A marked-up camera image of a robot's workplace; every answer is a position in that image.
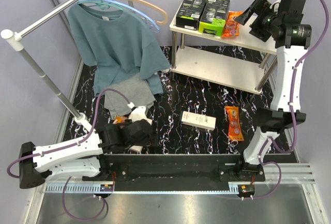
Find blue plastic hanger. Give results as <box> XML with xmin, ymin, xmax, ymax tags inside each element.
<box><xmin>77</xmin><ymin>0</ymin><xmax>161</xmax><ymax>33</ymax></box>

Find aluminium rail frame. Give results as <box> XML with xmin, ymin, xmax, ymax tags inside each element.
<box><xmin>264</xmin><ymin>163</ymin><xmax>315</xmax><ymax>184</ymax></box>

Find white Harry's box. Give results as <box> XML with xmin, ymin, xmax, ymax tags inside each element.
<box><xmin>129</xmin><ymin>145</ymin><xmax>143</xmax><ymax>154</ymax></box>

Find black marble pattern mat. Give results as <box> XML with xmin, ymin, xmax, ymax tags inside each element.
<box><xmin>61</xmin><ymin>45</ymin><xmax>298</xmax><ymax>163</ymax></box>

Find orange snack packet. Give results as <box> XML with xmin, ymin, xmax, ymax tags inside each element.
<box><xmin>113</xmin><ymin>116</ymin><xmax>128</xmax><ymax>124</ymax></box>
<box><xmin>222</xmin><ymin>11</ymin><xmax>243</xmax><ymax>38</ymax></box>
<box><xmin>225</xmin><ymin>106</ymin><xmax>244</xmax><ymax>142</ymax></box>

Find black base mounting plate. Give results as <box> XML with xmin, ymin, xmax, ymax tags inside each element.
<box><xmin>100</xmin><ymin>154</ymin><xmax>265</xmax><ymax>193</ymax></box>

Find white slotted cable duct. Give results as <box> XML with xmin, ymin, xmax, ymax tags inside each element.
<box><xmin>46</xmin><ymin>183</ymin><xmax>114</xmax><ymax>194</ymax></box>

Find metal clothes rack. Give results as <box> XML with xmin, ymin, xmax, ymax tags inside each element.
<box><xmin>0</xmin><ymin>0</ymin><xmax>130</xmax><ymax>134</ymax></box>

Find long white cosmetic box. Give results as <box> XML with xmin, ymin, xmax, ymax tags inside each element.
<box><xmin>180</xmin><ymin>111</ymin><xmax>217</xmax><ymax>131</ymax></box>

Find teal t-shirt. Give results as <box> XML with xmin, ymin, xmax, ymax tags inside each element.
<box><xmin>68</xmin><ymin>3</ymin><xmax>170</xmax><ymax>95</ymax></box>

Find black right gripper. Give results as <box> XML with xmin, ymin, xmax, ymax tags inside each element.
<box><xmin>233</xmin><ymin>0</ymin><xmax>281</xmax><ymax>42</ymax></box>

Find black green razor box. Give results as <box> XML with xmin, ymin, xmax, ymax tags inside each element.
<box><xmin>198</xmin><ymin>0</ymin><xmax>231</xmax><ymax>37</ymax></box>

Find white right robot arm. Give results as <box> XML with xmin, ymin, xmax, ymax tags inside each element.
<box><xmin>230</xmin><ymin>0</ymin><xmax>312</xmax><ymax>181</ymax></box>

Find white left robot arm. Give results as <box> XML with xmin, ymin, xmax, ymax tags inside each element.
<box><xmin>19</xmin><ymin>120</ymin><xmax>158</xmax><ymax>189</ymax></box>

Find white two-tier shelf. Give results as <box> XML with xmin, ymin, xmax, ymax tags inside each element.
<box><xmin>169</xmin><ymin>17</ymin><xmax>276</xmax><ymax>95</ymax></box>

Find grey folded cloth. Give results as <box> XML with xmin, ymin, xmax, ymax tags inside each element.
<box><xmin>104</xmin><ymin>73</ymin><xmax>156</xmax><ymax>119</ymax></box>

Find black razor box on shelf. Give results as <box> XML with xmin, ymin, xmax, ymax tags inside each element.
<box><xmin>175</xmin><ymin>0</ymin><xmax>207</xmax><ymax>31</ymax></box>

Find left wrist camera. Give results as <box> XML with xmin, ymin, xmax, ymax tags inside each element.
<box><xmin>127</xmin><ymin>102</ymin><xmax>153</xmax><ymax>125</ymax></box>

